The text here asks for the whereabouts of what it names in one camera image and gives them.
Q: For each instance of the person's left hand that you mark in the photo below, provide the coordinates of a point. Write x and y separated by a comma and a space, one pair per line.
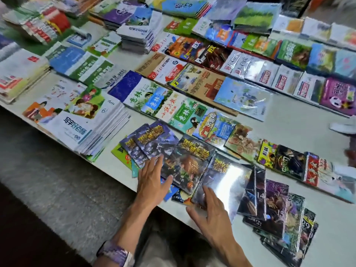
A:
150, 186

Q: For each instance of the person's right hand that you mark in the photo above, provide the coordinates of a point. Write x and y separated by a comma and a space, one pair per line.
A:
218, 225

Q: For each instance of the person's left thumb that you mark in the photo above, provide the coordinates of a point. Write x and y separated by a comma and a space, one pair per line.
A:
167, 191

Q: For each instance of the person's right thumb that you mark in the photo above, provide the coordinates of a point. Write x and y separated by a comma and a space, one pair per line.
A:
194, 216

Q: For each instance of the glossy dark fantasy book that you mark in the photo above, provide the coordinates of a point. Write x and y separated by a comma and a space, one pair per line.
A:
225, 177

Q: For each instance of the person's left forearm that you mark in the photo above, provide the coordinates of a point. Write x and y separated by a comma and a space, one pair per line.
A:
130, 228

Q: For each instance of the person's right forearm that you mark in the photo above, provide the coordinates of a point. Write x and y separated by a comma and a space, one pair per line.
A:
236, 255

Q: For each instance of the small blue book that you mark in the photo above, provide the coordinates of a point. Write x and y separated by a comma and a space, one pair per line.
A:
170, 190

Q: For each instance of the person's grey trousers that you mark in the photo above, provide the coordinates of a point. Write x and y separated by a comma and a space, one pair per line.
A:
178, 247

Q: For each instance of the dark fantasy book orange creature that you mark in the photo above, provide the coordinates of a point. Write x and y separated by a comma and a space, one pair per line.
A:
189, 164

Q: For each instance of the dark blue fantasy book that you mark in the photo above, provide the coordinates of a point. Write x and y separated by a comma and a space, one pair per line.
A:
155, 139
132, 148

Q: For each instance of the green yellow thin book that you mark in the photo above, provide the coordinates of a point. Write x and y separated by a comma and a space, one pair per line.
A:
121, 155

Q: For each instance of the green magazine with girl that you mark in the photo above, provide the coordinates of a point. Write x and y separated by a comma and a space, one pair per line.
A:
187, 116

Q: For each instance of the blue red colourful magazine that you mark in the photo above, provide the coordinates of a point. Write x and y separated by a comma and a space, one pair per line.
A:
214, 127

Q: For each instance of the purple wristband watch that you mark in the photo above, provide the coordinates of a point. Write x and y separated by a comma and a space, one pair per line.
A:
115, 251

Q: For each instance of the fan of dark manga volumes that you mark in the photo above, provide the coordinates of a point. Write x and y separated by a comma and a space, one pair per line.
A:
278, 211

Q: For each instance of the white book red calligraphy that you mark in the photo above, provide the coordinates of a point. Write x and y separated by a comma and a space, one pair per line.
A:
171, 107

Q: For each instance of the pink floral book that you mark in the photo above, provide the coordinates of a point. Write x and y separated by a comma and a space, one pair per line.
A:
242, 141

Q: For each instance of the yellow green small book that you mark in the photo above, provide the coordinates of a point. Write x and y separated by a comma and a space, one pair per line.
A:
267, 154

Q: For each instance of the stack of white blue workbooks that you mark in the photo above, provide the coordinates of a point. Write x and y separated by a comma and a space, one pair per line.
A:
83, 133

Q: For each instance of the dark cover novel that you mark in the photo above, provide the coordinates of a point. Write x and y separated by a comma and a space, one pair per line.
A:
290, 162

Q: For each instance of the brown cover book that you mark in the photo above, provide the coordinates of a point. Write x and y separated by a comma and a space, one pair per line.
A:
208, 86

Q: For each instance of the dark blue patterned book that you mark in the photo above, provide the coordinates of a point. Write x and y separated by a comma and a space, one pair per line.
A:
123, 86

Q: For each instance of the yellow bordered magazine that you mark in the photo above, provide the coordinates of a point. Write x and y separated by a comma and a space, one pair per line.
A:
185, 76

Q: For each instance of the light blue glossy book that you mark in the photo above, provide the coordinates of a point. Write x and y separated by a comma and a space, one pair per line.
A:
242, 98

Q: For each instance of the white book red arrow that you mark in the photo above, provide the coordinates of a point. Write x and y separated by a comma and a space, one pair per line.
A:
167, 70

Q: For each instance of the tan cover book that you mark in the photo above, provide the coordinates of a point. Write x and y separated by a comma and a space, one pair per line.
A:
150, 63

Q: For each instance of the stack of illustrated children textbooks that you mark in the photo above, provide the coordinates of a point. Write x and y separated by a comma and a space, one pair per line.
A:
64, 100

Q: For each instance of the red white illustrated book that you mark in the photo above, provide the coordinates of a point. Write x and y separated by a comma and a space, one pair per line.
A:
328, 176

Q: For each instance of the row of orange dark comics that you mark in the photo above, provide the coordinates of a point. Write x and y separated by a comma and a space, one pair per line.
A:
192, 50

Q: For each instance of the row of blue green workbooks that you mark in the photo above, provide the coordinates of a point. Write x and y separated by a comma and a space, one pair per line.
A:
80, 65

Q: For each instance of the row of white red books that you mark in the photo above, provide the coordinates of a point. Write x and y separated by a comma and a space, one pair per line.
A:
272, 75

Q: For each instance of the green white workbook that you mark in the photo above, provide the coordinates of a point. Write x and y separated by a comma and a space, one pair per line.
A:
104, 44

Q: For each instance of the stack of purple blue books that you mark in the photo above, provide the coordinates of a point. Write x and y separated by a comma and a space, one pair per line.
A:
140, 30

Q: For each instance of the green cover book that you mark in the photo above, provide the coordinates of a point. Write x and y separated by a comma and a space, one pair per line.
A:
180, 26

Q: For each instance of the row of blue picture books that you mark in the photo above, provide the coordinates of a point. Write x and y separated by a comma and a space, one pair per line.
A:
219, 33

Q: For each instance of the white blue small booklet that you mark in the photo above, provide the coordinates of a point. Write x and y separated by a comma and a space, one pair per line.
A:
79, 38

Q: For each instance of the stack of purple cover books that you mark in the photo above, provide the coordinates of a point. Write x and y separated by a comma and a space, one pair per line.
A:
116, 13

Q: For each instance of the stack of blue cover books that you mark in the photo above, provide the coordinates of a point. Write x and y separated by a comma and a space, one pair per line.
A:
186, 5

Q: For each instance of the purple panda book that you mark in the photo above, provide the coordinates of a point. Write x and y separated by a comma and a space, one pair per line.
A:
339, 97

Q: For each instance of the stack of white red books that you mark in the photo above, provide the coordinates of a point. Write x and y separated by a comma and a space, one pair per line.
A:
19, 75

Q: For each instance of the row of green nature books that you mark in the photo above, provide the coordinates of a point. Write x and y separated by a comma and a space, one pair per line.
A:
300, 54

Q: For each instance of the stack of green landscape books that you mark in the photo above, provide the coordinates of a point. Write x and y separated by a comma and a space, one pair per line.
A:
256, 15

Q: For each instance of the stack of red white booklets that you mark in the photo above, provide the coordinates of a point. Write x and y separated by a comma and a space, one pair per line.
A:
39, 22

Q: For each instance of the row of small white books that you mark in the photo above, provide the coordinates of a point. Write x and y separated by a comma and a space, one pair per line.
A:
314, 29

